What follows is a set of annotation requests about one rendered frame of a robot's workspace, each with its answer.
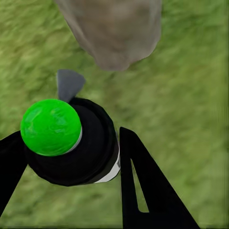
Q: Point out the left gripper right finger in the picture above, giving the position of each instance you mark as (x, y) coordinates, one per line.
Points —
(166, 209)

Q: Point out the tree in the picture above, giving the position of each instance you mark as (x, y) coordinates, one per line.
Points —
(114, 33)

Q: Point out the pesticide atomizer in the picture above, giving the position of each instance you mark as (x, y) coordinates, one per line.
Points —
(70, 141)

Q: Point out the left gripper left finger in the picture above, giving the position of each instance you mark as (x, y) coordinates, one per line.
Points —
(12, 165)

